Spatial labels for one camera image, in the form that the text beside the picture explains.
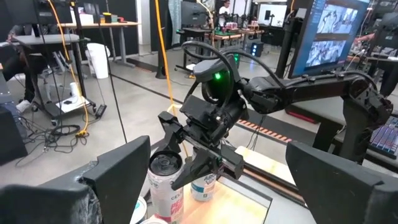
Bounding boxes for black floor cable tangle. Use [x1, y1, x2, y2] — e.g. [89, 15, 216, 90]
[15, 116, 91, 156]

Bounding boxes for yellow hanging cord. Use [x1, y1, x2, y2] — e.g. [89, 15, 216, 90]
[46, 0, 90, 138]

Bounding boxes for thin black hanging cable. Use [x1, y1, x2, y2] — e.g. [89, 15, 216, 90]
[96, 0, 128, 144]

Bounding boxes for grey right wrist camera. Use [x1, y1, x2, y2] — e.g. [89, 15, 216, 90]
[192, 57, 241, 83]

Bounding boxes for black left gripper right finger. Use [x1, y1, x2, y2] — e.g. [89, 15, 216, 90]
[285, 141, 386, 224]

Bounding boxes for white trash bin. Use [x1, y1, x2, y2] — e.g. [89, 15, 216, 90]
[85, 42, 111, 80]

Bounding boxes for black desk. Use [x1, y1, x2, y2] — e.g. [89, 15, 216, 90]
[175, 27, 215, 73]

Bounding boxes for white Celsius can blue band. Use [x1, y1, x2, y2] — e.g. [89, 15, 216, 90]
[190, 146, 218, 202]

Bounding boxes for white Celsius can red patch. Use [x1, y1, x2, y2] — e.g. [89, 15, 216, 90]
[147, 151, 185, 224]

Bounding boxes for red flat object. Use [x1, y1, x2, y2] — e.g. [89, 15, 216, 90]
[285, 110, 318, 124]

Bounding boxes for white screen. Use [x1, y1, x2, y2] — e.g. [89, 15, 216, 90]
[257, 2, 288, 28]

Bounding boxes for wood top table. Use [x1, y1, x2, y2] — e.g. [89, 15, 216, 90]
[211, 27, 265, 50]

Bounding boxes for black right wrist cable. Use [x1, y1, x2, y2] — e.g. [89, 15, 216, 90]
[181, 41, 284, 106]

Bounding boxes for wood top desk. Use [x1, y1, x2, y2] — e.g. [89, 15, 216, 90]
[58, 21, 141, 68]

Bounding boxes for black power strip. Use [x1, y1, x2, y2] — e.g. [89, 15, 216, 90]
[94, 104, 108, 119]

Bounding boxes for white box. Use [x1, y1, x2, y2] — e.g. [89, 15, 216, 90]
[70, 11, 95, 26]

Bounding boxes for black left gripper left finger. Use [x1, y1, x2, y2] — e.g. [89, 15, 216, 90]
[81, 136, 151, 224]

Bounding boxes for black computer blue lights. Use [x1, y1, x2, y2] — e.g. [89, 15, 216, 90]
[250, 42, 265, 58]

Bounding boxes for grey top rolling desk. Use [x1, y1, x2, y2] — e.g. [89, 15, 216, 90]
[12, 33, 98, 121]

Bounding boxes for grey laptop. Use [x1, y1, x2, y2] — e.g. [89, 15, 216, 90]
[369, 115, 398, 159]

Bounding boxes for person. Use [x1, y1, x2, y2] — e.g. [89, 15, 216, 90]
[217, 0, 233, 28]
[0, 24, 43, 113]

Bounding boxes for grey curtain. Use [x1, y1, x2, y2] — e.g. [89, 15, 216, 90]
[167, 0, 183, 38]

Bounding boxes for black monitor stand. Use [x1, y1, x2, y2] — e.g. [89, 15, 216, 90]
[275, 7, 307, 78]

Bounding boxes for grey monitor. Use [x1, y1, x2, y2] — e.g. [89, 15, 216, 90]
[287, 0, 373, 79]

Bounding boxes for wood table side board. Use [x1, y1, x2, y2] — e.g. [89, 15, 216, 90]
[234, 145, 299, 195]

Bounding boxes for black monitor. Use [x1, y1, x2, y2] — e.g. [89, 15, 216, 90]
[2, 0, 74, 26]
[180, 0, 208, 27]

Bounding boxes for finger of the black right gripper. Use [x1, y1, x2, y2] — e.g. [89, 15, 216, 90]
[170, 149, 222, 191]
[157, 111, 185, 153]

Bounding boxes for person's hand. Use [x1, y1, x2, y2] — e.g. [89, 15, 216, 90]
[354, 32, 377, 44]

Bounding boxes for black table frame rail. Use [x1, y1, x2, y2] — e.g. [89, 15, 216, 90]
[244, 161, 308, 208]

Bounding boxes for black mat orange stripes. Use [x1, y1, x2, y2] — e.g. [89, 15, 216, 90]
[236, 107, 321, 144]

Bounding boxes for wood shelf black metal frame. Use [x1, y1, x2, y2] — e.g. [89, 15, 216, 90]
[180, 175, 274, 224]

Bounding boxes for orange hanging cord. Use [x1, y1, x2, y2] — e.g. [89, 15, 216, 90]
[154, 0, 190, 158]

